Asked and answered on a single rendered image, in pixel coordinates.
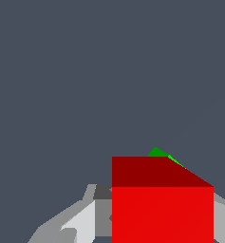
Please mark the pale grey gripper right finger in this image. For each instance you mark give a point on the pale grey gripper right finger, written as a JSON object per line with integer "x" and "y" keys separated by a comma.
{"x": 223, "y": 221}

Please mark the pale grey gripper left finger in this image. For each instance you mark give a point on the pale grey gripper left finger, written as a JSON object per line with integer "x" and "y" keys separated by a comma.
{"x": 82, "y": 218}

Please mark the red cube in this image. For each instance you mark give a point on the red cube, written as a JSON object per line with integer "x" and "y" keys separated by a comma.
{"x": 161, "y": 212}

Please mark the green cube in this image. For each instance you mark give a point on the green cube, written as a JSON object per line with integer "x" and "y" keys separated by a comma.
{"x": 157, "y": 153}

